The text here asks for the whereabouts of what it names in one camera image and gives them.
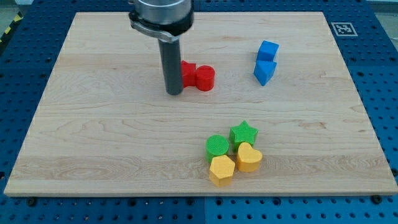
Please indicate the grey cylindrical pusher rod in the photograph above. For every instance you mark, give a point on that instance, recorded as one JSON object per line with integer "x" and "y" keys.
{"x": 171, "y": 66}

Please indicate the red star block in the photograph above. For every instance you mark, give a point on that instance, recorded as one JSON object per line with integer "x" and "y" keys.
{"x": 188, "y": 73}

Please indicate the red cylinder block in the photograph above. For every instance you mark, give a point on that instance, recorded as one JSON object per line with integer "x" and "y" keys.
{"x": 205, "y": 78}

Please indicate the blue triangle block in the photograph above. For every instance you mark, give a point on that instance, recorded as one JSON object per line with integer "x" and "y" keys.
{"x": 264, "y": 71}

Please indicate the blue cube block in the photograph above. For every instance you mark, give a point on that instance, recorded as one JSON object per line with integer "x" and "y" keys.
{"x": 267, "y": 51}

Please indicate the green cylinder block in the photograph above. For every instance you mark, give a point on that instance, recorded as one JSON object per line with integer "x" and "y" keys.
{"x": 216, "y": 145}

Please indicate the green star block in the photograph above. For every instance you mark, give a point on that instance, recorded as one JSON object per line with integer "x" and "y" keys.
{"x": 242, "y": 133}

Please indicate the yellow hexagon block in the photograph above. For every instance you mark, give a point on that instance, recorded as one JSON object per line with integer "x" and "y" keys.
{"x": 221, "y": 170}

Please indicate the wooden board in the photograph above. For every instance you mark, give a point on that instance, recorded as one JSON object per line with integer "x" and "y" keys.
{"x": 105, "y": 126}

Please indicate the yellow heart block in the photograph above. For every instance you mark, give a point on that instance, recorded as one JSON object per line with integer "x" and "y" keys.
{"x": 248, "y": 158}

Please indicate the white fiducial marker tag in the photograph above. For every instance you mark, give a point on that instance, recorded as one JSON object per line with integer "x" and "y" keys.
{"x": 344, "y": 29}

